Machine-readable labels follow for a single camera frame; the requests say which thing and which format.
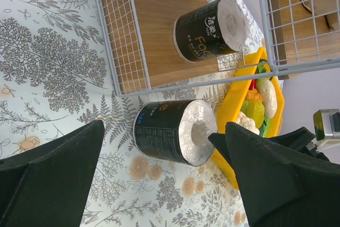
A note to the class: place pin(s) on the floral table mat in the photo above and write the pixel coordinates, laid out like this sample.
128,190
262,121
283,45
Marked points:
54,78

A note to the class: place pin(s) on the black roll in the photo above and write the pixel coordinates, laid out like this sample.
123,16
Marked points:
216,29
176,130

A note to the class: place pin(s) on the yellow orange pepper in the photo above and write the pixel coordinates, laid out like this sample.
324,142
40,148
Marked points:
253,107

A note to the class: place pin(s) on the yellow plastic bin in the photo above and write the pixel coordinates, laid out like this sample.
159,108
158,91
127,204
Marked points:
231,106

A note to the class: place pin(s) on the white wire wooden shelf rack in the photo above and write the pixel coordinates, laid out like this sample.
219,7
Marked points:
138,36

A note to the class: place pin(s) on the white cauliflower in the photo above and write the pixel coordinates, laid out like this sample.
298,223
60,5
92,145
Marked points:
247,123

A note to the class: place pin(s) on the white radish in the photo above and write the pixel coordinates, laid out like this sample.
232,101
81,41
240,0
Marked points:
267,90

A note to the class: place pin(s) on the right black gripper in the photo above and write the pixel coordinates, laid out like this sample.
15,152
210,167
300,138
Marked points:
299,140

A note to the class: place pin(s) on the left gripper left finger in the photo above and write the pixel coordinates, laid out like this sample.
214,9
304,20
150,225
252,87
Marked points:
49,185

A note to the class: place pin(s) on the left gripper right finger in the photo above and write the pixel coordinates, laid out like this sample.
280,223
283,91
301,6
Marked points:
280,186

